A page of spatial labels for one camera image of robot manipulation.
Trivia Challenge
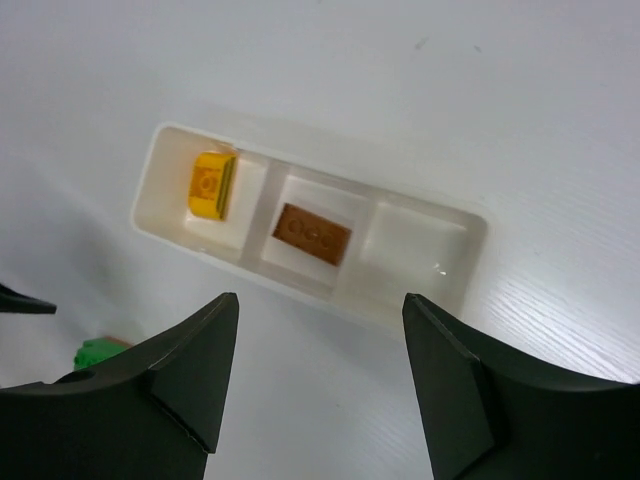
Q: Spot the yellow curved lego brick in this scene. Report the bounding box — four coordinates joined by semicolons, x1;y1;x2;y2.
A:
188;151;238;221

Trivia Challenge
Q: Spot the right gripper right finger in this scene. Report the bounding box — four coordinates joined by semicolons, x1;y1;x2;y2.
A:
402;294;639;479

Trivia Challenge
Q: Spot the white three-compartment tray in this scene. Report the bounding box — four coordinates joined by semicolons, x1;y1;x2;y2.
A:
131;123;487;334

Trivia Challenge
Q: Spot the brown lego plate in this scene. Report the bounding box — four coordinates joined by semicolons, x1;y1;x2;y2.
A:
271;202;353;267
103;336;133;349

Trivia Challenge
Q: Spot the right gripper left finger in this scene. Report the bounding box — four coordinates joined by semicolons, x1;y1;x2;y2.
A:
1;293;239;479

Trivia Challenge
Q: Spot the green lego brick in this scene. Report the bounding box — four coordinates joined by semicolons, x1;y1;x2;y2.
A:
73;337;127;371

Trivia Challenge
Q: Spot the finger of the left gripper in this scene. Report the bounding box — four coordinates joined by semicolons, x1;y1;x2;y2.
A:
0;284;57;315

